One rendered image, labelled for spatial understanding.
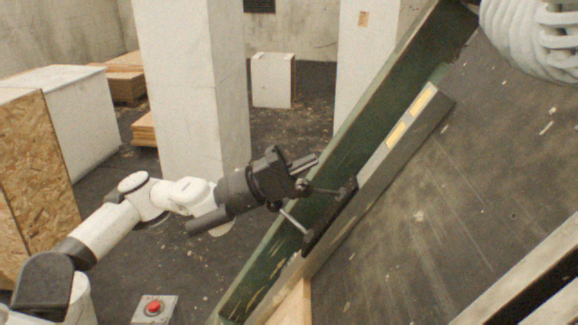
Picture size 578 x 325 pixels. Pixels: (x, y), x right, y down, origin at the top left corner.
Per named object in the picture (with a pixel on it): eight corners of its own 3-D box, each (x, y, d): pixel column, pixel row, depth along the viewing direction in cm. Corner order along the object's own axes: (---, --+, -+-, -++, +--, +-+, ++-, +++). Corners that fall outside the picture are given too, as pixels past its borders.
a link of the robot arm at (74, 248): (93, 273, 91) (43, 323, 81) (62, 250, 90) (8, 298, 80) (99, 255, 83) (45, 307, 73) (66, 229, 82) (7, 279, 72)
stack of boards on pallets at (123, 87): (152, 67, 793) (148, 45, 772) (199, 69, 778) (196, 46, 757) (73, 105, 578) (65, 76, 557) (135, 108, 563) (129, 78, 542)
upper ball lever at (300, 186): (336, 195, 77) (285, 188, 68) (346, 181, 75) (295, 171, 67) (345, 208, 74) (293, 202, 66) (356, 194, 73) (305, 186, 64)
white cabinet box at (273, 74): (259, 97, 612) (257, 51, 579) (294, 99, 604) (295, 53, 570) (252, 106, 573) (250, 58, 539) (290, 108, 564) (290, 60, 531)
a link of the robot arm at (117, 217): (149, 209, 107) (87, 270, 91) (124, 172, 101) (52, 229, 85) (177, 208, 101) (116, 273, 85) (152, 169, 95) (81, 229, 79)
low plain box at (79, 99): (76, 143, 452) (53, 64, 408) (125, 148, 443) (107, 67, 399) (7, 187, 365) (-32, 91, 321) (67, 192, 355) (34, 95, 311)
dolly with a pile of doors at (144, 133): (156, 132, 485) (152, 109, 471) (194, 134, 478) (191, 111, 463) (130, 153, 432) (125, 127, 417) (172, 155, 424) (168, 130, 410)
